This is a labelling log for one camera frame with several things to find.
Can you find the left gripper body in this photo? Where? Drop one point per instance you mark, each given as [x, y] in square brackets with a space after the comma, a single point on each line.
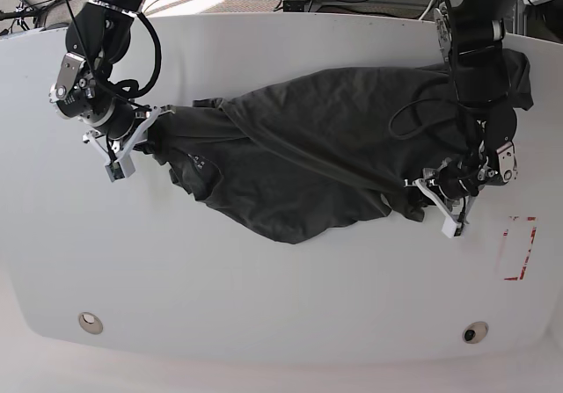
[452, 188]

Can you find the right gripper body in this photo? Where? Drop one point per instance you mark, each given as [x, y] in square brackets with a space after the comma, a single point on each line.
[125, 127]

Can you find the dark grey T-shirt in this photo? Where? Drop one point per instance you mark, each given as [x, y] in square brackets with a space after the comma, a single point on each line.
[292, 160]

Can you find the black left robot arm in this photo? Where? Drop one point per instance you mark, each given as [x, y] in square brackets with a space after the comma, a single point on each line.
[481, 105]

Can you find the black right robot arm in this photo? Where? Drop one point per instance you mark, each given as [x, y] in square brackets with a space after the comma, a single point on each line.
[97, 38]

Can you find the red tape rectangle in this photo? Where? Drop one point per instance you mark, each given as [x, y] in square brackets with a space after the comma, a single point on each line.
[516, 247]

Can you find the right table grommet hole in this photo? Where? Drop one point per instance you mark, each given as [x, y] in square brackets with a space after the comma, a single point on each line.
[475, 332]

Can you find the table grommet hole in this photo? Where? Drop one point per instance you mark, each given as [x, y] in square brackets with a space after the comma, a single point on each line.
[90, 323]
[475, 332]

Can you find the left table grommet hole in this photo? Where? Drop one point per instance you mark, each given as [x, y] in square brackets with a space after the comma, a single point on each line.
[90, 323]

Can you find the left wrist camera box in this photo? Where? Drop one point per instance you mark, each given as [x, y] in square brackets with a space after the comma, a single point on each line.
[453, 227]

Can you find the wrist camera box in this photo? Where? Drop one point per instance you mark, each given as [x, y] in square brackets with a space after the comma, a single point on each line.
[120, 169]
[453, 227]

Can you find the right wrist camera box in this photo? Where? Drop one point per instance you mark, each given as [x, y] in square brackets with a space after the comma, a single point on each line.
[120, 169]

